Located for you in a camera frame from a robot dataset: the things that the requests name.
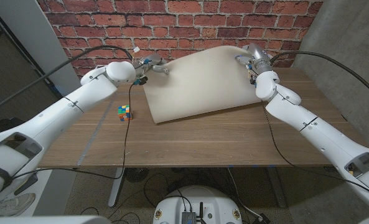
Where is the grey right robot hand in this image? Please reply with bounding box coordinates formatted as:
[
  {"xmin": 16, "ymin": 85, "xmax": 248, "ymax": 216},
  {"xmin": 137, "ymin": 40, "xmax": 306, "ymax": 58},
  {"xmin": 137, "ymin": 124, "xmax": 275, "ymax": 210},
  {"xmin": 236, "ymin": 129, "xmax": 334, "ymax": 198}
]
[{"xmin": 235, "ymin": 42, "xmax": 274, "ymax": 68}]

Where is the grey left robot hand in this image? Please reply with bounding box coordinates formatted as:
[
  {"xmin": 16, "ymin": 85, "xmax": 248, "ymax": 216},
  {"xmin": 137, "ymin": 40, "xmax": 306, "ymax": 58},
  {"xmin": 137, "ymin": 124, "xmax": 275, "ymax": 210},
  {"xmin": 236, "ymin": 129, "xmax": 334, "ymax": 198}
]
[{"xmin": 137, "ymin": 52, "xmax": 170, "ymax": 75}]

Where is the beige cloth sheet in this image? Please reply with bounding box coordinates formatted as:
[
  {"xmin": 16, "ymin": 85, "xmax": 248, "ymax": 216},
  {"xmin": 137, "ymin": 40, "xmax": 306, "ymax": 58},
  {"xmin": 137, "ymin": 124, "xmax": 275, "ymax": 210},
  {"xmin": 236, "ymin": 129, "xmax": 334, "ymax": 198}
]
[{"xmin": 142, "ymin": 45, "xmax": 268, "ymax": 124}]

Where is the red brick print backdrop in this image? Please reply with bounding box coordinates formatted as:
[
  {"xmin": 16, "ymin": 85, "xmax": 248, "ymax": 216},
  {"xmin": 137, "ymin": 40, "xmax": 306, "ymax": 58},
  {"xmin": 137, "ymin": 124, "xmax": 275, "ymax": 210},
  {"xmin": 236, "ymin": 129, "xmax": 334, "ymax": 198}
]
[{"xmin": 37, "ymin": 0, "xmax": 324, "ymax": 86}]

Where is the multicolour lego cube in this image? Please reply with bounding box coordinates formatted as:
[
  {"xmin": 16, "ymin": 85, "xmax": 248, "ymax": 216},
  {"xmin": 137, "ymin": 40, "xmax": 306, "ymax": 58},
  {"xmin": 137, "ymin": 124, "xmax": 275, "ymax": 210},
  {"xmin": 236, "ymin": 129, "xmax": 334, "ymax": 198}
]
[{"xmin": 118, "ymin": 105, "xmax": 133, "ymax": 122}]

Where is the black floor fan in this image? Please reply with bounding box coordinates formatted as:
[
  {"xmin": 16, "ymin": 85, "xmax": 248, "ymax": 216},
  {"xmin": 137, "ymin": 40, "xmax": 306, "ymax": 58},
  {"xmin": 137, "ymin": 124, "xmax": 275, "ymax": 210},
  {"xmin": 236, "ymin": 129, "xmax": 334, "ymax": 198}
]
[{"xmin": 124, "ymin": 167, "xmax": 150, "ymax": 184}]

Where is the white table leg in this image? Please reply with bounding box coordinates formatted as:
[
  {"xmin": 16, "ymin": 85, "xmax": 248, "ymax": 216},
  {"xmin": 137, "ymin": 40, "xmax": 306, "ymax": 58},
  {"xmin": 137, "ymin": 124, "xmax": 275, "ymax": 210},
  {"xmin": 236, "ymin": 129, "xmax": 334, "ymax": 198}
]
[{"xmin": 108, "ymin": 167, "xmax": 126, "ymax": 208}]

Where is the grey table leg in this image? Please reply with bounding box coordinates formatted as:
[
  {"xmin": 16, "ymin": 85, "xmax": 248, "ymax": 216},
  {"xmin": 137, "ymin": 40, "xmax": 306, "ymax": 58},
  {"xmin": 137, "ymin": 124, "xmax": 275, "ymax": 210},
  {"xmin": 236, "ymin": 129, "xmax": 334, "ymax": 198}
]
[{"xmin": 266, "ymin": 167, "xmax": 287, "ymax": 208}]

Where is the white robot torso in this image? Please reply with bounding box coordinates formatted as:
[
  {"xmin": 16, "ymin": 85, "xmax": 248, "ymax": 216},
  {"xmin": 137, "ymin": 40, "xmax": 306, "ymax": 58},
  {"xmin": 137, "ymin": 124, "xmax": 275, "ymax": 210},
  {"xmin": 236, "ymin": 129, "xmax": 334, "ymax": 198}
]
[{"xmin": 152, "ymin": 185, "xmax": 243, "ymax": 224}]

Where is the small grey electronics box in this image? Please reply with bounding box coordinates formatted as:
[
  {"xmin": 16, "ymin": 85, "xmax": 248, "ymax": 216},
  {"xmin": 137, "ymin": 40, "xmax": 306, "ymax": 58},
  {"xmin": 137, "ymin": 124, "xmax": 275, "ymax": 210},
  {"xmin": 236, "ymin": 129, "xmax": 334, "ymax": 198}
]
[{"xmin": 181, "ymin": 211, "xmax": 197, "ymax": 224}]

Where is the black floor plug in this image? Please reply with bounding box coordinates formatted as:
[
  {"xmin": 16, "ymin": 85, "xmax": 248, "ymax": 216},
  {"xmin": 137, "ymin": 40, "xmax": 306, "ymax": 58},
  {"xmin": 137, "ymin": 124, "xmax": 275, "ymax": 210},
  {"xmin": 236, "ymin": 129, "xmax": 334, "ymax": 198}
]
[{"xmin": 252, "ymin": 213, "xmax": 271, "ymax": 224}]

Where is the black cloth bundle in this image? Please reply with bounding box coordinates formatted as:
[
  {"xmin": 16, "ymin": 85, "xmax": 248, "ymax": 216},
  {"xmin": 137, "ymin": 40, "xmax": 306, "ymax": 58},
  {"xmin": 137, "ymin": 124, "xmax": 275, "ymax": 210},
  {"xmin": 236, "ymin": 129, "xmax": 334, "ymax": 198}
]
[{"xmin": 0, "ymin": 117, "xmax": 28, "ymax": 138}]

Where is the white sneaker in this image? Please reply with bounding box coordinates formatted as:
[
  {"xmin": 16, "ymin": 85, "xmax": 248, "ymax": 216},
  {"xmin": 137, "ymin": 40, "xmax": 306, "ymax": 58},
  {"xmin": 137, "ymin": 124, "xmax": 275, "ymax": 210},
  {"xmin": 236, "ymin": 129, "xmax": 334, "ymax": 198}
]
[{"xmin": 0, "ymin": 192, "xmax": 36, "ymax": 218}]

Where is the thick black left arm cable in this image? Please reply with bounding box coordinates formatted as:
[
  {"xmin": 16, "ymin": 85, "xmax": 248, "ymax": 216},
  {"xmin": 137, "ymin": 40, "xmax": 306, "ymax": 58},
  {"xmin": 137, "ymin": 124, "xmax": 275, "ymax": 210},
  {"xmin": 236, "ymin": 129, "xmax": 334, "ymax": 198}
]
[{"xmin": 0, "ymin": 45, "xmax": 134, "ymax": 116}]

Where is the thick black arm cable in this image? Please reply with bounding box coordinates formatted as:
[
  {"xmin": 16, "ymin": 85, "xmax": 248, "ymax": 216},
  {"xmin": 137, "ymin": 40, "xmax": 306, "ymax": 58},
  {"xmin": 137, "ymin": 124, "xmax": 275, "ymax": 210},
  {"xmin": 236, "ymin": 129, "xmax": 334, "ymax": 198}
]
[
  {"xmin": 269, "ymin": 50, "xmax": 369, "ymax": 103},
  {"xmin": 0, "ymin": 45, "xmax": 134, "ymax": 116}
]

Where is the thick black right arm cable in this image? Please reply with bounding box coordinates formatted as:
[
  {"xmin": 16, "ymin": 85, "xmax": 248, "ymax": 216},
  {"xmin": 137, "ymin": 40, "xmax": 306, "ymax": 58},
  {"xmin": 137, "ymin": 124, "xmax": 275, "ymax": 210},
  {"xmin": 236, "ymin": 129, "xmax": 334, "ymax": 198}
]
[{"xmin": 269, "ymin": 50, "xmax": 369, "ymax": 103}]

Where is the thin black left camera cable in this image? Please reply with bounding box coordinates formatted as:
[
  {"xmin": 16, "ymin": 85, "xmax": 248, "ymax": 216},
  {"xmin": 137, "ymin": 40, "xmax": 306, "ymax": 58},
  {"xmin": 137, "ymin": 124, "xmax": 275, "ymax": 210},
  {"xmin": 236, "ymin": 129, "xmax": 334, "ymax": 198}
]
[{"xmin": 11, "ymin": 82, "xmax": 134, "ymax": 180}]

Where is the thin black camera cable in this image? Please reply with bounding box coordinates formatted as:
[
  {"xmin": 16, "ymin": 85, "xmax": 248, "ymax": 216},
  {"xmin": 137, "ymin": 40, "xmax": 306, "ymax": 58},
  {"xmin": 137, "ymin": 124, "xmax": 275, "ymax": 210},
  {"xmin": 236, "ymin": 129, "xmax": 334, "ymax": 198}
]
[
  {"xmin": 261, "ymin": 99, "xmax": 369, "ymax": 202},
  {"xmin": 11, "ymin": 82, "xmax": 134, "ymax": 180}
]

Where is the thin black right camera cable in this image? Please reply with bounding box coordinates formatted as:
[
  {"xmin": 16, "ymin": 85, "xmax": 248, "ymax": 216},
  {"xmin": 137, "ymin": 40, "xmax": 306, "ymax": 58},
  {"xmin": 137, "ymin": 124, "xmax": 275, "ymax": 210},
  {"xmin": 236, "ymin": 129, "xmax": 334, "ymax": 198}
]
[{"xmin": 261, "ymin": 99, "xmax": 369, "ymax": 202}]

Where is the white floor cable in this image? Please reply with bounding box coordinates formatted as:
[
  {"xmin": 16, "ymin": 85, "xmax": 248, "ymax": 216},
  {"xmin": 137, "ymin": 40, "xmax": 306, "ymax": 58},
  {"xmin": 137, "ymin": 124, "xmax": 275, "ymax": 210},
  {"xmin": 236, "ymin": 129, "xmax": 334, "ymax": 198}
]
[{"xmin": 227, "ymin": 167, "xmax": 264, "ymax": 220}]

